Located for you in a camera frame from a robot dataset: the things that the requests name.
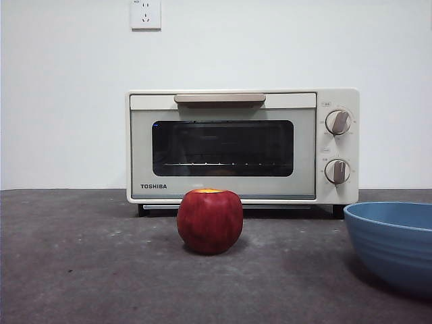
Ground red yellow apple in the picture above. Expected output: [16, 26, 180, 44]
[176, 188, 244, 257]

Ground oven door with beige handle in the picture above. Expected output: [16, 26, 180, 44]
[130, 92, 317, 200]

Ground blue bowl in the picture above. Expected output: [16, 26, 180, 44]
[343, 201, 432, 301]

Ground cream Toshiba toaster oven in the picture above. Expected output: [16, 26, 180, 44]
[126, 87, 360, 219]

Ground beige oven knob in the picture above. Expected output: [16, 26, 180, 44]
[324, 158, 352, 185]
[324, 109, 352, 136]

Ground metal crumb tray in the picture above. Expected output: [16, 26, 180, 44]
[142, 203, 313, 211]

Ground metal wire oven rack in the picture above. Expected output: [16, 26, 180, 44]
[163, 161, 293, 168]

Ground white wall socket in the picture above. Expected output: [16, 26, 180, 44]
[130, 0, 162, 32]

